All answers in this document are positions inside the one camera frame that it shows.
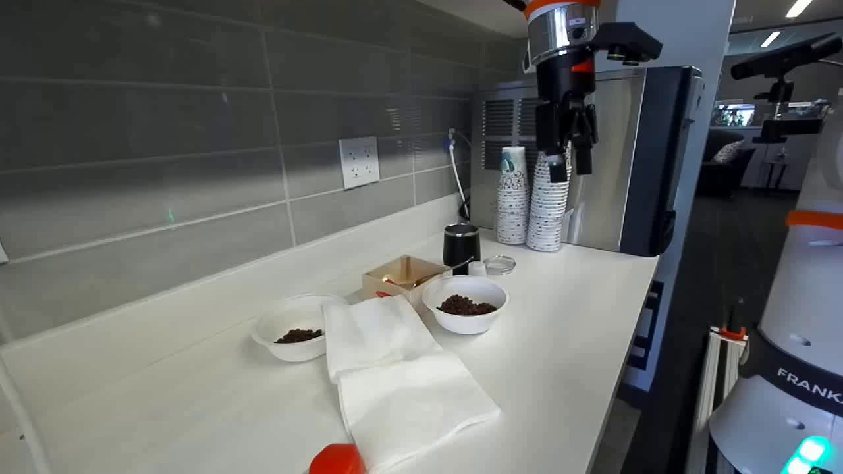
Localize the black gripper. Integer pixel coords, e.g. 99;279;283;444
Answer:
536;57;599;183

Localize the white bowl with brown bits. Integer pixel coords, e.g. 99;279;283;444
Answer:
423;275;507;338

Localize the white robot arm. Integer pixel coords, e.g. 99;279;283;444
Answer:
527;0;599;183

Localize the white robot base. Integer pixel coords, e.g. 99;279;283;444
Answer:
708;104;843;474

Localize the small white bowl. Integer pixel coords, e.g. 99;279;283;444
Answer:
254;299;328;363

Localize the paper cup stack right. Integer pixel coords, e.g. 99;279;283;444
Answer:
527;153;569;254

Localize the black metal cup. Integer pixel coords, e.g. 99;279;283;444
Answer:
444;224;479;275

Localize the wooden box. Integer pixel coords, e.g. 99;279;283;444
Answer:
362;257;444;300

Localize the white paper towel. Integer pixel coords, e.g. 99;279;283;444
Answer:
325;299;502;474

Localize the red round lid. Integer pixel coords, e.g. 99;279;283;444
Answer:
308;444;366;474

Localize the white wall outlet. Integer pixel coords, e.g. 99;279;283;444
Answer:
340;138;379;191

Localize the black camera on tripod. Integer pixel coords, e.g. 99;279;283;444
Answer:
731;32;843;143

